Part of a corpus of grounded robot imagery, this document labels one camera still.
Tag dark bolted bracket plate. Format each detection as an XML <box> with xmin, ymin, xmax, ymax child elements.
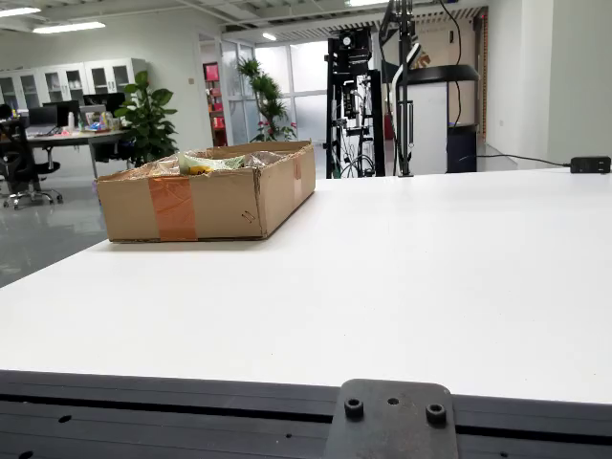
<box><xmin>322</xmin><ymin>378</ymin><xmax>460</xmax><ymax>459</ymax></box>

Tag black table frame rail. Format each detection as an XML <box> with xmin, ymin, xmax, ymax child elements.
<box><xmin>0</xmin><ymin>368</ymin><xmax>612</xmax><ymax>459</ymax></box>

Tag white glass-door cabinets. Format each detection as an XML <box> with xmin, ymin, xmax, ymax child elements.
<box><xmin>0</xmin><ymin>57</ymin><xmax>147</xmax><ymax>112</ymax></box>

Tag black equipment rack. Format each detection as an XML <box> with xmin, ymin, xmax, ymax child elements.
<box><xmin>323</xmin><ymin>26</ymin><xmax>386</xmax><ymax>180</ymax></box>

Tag black computer monitor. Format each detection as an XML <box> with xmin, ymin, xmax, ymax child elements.
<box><xmin>27</xmin><ymin>105</ymin><xmax>59</xmax><ymax>128</ymax></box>
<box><xmin>56</xmin><ymin>99</ymin><xmax>81</xmax><ymax>126</ymax></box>

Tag tall slender potted plant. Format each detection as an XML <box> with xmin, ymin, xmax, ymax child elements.
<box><xmin>237</xmin><ymin>56</ymin><xmax>288</xmax><ymax>140</ymax></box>

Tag taped cardboard box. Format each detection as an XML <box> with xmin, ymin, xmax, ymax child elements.
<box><xmin>95</xmin><ymin>139</ymin><xmax>317</xmax><ymax>243</ymax></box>

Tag red flowered potted plant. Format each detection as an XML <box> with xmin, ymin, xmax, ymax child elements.
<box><xmin>251</xmin><ymin>120</ymin><xmax>298</xmax><ymax>143</ymax></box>

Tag black office chair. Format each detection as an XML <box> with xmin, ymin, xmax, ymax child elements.
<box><xmin>0</xmin><ymin>117</ymin><xmax>64</xmax><ymax>210</ymax></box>

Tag red bookshelf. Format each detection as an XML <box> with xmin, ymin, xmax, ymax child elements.
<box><xmin>203</xmin><ymin>61</ymin><xmax>229</xmax><ymax>147</ymax></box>

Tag white kiosk with black top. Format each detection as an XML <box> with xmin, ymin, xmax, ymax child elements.
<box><xmin>391</xmin><ymin>64</ymin><xmax>482</xmax><ymax>174</ymax></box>

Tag grey office desk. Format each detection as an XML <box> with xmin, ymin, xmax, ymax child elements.
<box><xmin>26</xmin><ymin>128</ymin><xmax>130</xmax><ymax>179</ymax></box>

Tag black adapter cable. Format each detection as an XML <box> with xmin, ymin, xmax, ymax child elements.
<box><xmin>457</xmin><ymin>153</ymin><xmax>573</xmax><ymax>167</ymax></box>

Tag clear plastic liner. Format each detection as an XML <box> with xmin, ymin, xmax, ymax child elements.
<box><xmin>126</xmin><ymin>148</ymin><xmax>293</xmax><ymax>181</ymax></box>

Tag green yellow snack packet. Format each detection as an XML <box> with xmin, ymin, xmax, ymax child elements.
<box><xmin>177</xmin><ymin>151</ymin><xmax>248</xmax><ymax>176</ymax></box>

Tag black hanging cable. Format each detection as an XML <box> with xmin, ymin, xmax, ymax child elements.
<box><xmin>438</xmin><ymin>0</ymin><xmax>464</xmax><ymax>126</ymax></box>

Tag black power adapter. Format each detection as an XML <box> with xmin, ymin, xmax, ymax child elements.
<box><xmin>569</xmin><ymin>156</ymin><xmax>612</xmax><ymax>175</ymax></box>

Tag black pole stand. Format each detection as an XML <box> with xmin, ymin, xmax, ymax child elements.
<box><xmin>379</xmin><ymin>0</ymin><xmax>423</xmax><ymax>178</ymax></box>

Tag broad-leaf potted plant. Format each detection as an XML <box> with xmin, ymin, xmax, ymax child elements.
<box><xmin>113</xmin><ymin>70</ymin><xmax>180</xmax><ymax>168</ymax></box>

